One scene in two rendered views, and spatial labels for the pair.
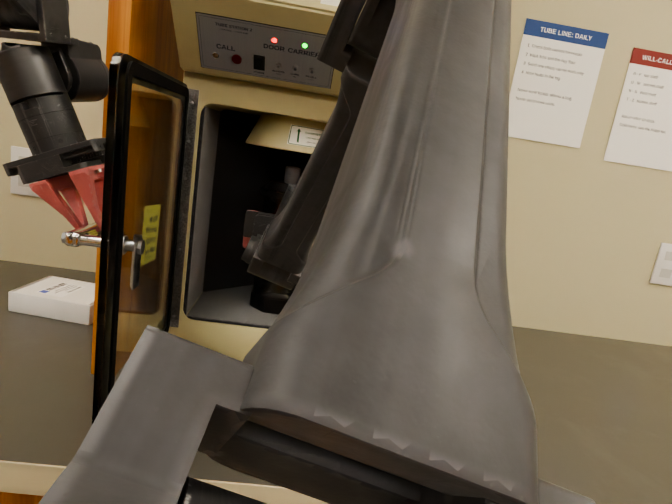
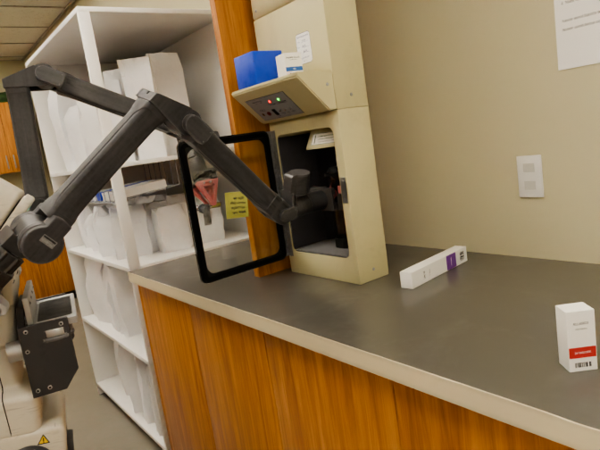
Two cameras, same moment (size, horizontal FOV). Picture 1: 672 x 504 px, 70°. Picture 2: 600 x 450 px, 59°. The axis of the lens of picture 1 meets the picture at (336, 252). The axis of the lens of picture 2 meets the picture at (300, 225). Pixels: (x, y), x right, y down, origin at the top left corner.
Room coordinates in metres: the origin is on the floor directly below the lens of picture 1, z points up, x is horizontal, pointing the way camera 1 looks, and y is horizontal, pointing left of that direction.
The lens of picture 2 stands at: (-0.03, -1.17, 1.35)
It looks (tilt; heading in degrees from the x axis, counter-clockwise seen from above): 9 degrees down; 59
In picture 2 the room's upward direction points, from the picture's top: 8 degrees counter-clockwise
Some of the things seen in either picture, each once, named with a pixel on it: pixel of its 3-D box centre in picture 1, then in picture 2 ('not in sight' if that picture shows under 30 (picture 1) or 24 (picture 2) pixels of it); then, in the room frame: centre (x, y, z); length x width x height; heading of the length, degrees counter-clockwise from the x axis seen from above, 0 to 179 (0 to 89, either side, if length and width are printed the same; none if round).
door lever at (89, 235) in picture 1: (102, 235); not in sight; (0.53, 0.26, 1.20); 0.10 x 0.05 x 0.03; 7
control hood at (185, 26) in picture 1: (291, 47); (280, 100); (0.73, 0.11, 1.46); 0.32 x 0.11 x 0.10; 95
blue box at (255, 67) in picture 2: not in sight; (260, 70); (0.72, 0.19, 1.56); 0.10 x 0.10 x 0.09; 5
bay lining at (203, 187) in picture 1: (275, 214); (343, 186); (0.91, 0.12, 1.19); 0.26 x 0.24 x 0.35; 95
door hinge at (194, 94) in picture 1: (179, 214); (279, 195); (0.76, 0.26, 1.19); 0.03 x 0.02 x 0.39; 95
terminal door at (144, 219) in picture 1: (147, 233); (235, 204); (0.60, 0.24, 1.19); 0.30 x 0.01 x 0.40; 7
